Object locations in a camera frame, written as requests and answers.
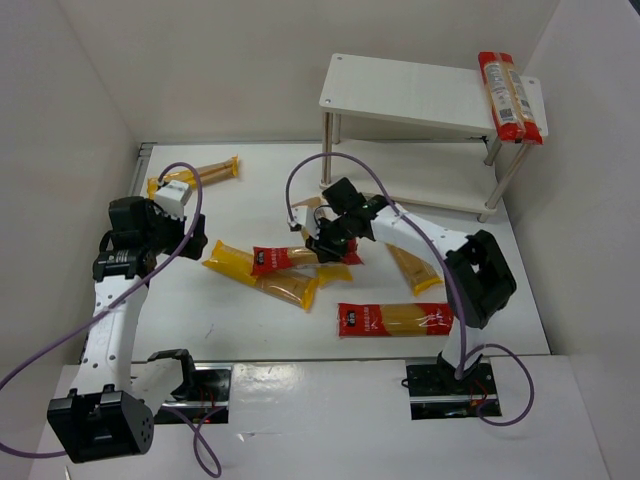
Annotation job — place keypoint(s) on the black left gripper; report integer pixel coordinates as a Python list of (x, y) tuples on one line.
[(187, 236)]

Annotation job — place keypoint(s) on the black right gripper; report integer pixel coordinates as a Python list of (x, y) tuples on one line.
[(323, 245)]

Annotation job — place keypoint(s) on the red pasta bag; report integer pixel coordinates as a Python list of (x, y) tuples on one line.
[(271, 259), (511, 110), (394, 320)]

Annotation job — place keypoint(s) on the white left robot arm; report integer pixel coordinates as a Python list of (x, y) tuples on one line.
[(108, 412)]

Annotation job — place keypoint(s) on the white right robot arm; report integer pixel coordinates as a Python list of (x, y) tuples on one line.
[(477, 278)]

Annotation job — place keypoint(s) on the yellow pasta bag centre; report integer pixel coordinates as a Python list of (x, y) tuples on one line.
[(327, 274)]

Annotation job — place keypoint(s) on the yellow pasta bag left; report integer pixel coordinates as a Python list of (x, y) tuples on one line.
[(294, 288)]

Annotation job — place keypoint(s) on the thin yellow pasta bag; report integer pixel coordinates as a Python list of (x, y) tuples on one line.
[(209, 174)]

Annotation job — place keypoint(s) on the yellow pasta bag right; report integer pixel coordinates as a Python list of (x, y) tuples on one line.
[(419, 275)]

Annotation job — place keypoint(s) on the red pasta bag front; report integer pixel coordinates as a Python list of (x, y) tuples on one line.
[(394, 320)]

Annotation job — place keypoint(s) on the white two-tier shelf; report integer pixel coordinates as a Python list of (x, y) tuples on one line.
[(427, 131)]

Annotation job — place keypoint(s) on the red pasta bag on shelf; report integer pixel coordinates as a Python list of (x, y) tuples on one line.
[(511, 110)]

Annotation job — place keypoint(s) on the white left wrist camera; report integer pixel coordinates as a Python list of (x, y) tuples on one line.
[(172, 197)]

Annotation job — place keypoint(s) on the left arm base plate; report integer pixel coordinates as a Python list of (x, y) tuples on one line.
[(208, 398)]

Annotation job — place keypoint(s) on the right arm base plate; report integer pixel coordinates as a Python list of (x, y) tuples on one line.
[(435, 394)]

